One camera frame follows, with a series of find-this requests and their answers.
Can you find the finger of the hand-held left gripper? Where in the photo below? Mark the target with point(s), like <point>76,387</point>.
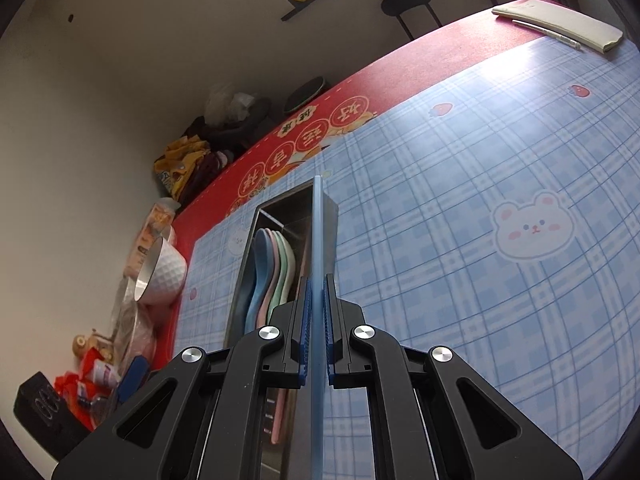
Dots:
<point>134,377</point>

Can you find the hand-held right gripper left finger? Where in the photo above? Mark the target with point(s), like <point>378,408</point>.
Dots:
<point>295,330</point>

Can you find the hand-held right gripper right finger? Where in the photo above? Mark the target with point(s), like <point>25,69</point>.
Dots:
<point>332,330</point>

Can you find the blue spoon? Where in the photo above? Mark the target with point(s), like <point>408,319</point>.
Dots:
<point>260,270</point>

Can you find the pink spoon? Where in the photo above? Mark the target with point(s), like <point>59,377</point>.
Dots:
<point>276,255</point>

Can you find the pink chopstick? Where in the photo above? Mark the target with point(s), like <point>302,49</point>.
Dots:
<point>279,415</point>

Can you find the stainless steel utensil holder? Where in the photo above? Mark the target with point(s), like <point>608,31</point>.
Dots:
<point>327,230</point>

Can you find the blue chopstick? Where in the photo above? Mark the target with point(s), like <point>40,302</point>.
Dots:
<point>319,230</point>

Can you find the white small bottle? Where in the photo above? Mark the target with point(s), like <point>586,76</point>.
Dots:
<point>105,372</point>

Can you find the red snack packet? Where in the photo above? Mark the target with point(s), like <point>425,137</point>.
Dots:
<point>75,390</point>

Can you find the pink bowl with plastic wrap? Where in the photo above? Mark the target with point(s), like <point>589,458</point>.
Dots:
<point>137,332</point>

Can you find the white textured bowl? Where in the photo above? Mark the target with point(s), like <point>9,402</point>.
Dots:
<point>167,272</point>

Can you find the blue plaid table mat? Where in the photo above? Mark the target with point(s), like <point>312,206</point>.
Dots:
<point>450,310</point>

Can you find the orange tissue pack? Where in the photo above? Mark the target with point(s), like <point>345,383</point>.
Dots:
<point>152,230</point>

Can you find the dark red cloth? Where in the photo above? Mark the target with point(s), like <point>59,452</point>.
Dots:
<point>207,170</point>

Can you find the yellow snack bags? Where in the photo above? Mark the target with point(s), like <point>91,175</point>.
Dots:
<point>180,165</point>

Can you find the clear plastic bag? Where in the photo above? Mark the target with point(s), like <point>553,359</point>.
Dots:
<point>227,105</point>

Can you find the black round stool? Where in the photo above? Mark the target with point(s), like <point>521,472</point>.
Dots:
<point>407,2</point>

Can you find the white pen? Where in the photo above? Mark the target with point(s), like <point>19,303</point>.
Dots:
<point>547,34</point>

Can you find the cream notebook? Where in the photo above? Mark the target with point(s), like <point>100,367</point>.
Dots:
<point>560,22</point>

